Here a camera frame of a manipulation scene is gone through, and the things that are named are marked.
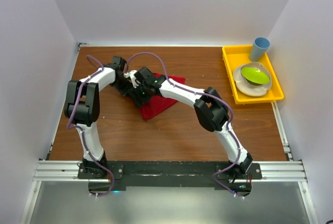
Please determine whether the green bowl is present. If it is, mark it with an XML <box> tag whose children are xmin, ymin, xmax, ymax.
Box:
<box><xmin>240</xmin><ymin>67</ymin><xmax>270</xmax><ymax>85</ymax></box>

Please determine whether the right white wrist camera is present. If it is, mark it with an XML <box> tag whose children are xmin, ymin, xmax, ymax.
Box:
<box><xmin>123</xmin><ymin>70</ymin><xmax>140</xmax><ymax>88</ymax></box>

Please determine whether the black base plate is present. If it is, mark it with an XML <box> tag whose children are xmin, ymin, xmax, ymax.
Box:
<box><xmin>77</xmin><ymin>160</ymin><xmax>262</xmax><ymax>192</ymax></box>

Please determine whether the blue plastic cup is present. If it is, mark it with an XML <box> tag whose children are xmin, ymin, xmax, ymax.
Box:
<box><xmin>249</xmin><ymin>37</ymin><xmax>271</xmax><ymax>62</ymax></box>

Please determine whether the yellow plastic tray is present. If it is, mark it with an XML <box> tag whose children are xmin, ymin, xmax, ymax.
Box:
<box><xmin>222</xmin><ymin>45</ymin><xmax>284</xmax><ymax>104</ymax></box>

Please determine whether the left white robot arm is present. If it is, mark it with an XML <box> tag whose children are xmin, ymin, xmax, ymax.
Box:
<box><xmin>64</xmin><ymin>55</ymin><xmax>130</xmax><ymax>178</ymax></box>

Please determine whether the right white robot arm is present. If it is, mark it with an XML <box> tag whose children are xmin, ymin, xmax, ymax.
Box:
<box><xmin>125</xmin><ymin>67</ymin><xmax>253</xmax><ymax>179</ymax></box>

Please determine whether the white plate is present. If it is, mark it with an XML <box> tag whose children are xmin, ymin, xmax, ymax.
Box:
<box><xmin>233</xmin><ymin>62</ymin><xmax>272</xmax><ymax>97</ymax></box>

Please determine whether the aluminium frame rail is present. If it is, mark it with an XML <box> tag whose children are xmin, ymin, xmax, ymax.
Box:
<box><xmin>33</xmin><ymin>161</ymin><xmax>308</xmax><ymax>182</ymax></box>

